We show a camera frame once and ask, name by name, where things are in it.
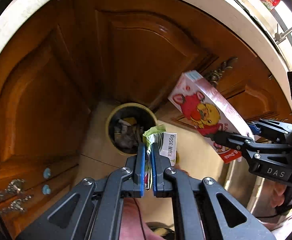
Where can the steel pot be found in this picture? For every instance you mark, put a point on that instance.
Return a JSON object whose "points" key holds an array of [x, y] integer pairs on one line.
{"points": [[253, 192]]}

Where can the pink strawberry duck box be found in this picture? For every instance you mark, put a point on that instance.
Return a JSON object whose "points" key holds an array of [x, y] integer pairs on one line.
{"points": [[208, 112]]}

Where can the round trash bin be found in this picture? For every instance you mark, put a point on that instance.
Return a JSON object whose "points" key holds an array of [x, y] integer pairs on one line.
{"points": [[126, 124]]}

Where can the wooden cabinet door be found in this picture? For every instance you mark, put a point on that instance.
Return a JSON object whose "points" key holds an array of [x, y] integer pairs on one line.
{"points": [[66, 64]]}

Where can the sink faucet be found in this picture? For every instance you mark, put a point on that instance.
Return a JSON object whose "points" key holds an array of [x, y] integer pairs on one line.
{"points": [[279, 37]]}

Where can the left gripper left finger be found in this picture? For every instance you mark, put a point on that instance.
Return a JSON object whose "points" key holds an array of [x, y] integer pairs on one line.
{"points": [[93, 208]]}

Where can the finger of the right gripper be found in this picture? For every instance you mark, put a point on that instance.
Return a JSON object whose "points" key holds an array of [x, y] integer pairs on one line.
{"points": [[225, 141], [254, 128]]}

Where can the green wrapper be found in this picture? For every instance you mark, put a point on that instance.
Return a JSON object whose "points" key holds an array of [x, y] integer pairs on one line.
{"points": [[166, 142]]}

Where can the brass cabinet handle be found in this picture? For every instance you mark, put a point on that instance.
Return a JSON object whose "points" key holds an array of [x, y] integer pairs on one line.
{"points": [[214, 76]]}

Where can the right hand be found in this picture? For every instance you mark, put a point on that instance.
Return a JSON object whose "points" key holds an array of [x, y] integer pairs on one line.
{"points": [[277, 196]]}

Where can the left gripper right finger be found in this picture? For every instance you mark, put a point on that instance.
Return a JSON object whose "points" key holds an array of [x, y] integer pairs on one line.
{"points": [[202, 209]]}

